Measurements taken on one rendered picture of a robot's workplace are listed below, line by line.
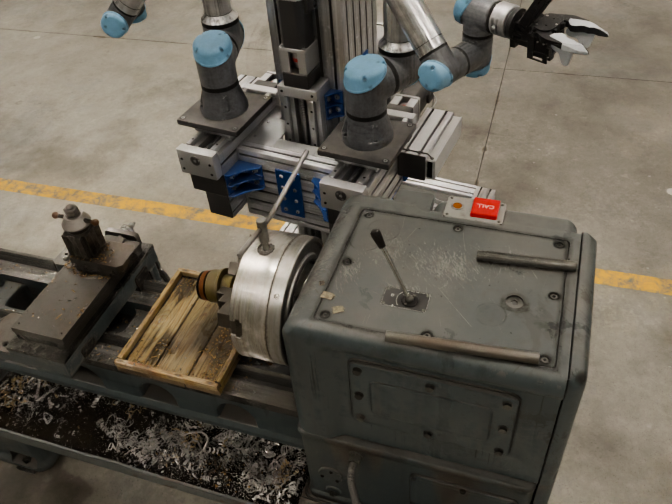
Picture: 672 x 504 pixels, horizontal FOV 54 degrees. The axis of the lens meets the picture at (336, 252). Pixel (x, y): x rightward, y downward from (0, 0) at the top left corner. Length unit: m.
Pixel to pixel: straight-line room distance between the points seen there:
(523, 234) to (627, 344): 1.59
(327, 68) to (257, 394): 0.99
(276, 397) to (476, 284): 0.61
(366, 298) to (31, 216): 2.92
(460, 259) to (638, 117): 3.09
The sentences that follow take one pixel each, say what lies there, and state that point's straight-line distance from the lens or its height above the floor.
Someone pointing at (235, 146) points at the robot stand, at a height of 1.08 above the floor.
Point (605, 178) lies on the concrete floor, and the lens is 3.86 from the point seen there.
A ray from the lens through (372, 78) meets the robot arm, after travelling 1.81.
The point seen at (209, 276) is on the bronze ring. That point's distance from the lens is 1.65.
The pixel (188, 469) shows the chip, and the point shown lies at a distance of 1.97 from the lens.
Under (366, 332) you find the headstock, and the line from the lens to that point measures 1.29.
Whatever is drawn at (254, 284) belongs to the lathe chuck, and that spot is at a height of 1.21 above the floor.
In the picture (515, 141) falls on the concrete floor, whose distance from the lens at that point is 4.05.
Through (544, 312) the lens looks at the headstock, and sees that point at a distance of 1.35.
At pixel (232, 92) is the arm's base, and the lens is 2.11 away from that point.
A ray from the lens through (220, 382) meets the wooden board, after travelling 1.70.
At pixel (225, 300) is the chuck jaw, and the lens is 1.58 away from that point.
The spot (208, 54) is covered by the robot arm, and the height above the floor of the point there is 1.37.
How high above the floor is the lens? 2.24
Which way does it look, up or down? 43 degrees down
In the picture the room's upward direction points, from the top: 5 degrees counter-clockwise
